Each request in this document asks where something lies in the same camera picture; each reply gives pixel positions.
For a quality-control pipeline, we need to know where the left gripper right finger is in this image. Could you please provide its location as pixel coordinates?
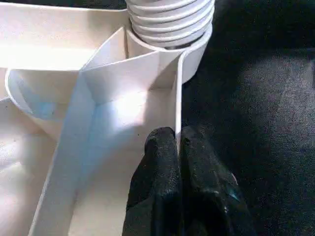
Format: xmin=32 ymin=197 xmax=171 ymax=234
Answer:
xmin=179 ymin=125 xmax=250 ymax=236

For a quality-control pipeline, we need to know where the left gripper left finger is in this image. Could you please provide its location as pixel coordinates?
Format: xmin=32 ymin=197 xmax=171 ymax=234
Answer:
xmin=121 ymin=126 xmax=183 ymax=236

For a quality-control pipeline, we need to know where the white plastic table top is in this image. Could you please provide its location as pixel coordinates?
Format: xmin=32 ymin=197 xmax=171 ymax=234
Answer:
xmin=0 ymin=2 xmax=213 ymax=236

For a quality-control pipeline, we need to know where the white plastic table leg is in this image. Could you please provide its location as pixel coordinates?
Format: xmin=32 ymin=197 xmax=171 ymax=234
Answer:
xmin=125 ymin=0 xmax=215 ymax=49

